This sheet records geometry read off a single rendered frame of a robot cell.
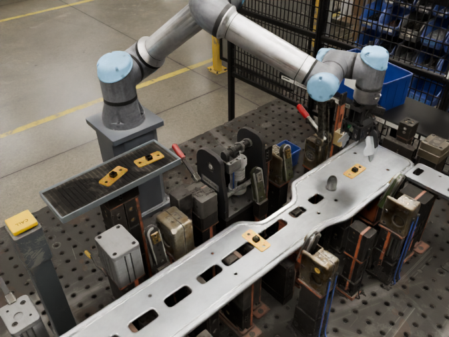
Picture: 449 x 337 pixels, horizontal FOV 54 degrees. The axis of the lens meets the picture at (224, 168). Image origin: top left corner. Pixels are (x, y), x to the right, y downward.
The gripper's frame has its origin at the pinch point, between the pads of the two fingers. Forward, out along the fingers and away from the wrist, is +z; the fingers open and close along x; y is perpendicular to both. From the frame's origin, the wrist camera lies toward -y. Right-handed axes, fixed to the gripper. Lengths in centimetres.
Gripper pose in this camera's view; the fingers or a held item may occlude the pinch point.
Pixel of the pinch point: (358, 151)
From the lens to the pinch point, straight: 148.6
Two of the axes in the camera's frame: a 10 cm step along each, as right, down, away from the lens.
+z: 0.2, 7.8, 6.2
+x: 6.6, 4.6, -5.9
